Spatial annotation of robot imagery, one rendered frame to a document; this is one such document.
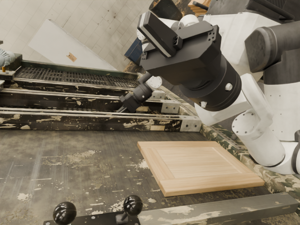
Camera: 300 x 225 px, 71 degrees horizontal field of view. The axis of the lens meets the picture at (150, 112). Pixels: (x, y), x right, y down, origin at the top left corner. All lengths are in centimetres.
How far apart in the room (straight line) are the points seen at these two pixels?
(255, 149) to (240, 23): 35
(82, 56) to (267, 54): 402
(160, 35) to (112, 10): 555
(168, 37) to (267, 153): 37
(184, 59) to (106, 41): 555
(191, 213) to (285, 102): 36
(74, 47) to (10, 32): 195
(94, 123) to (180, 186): 49
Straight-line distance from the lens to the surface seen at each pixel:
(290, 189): 89
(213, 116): 43
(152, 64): 32
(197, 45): 28
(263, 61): 57
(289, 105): 60
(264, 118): 46
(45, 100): 124
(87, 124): 99
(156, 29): 27
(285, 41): 58
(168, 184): 71
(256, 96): 42
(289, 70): 58
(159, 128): 109
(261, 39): 57
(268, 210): 76
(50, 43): 439
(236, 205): 70
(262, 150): 54
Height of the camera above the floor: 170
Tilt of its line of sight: 29 degrees down
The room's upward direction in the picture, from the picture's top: 54 degrees counter-clockwise
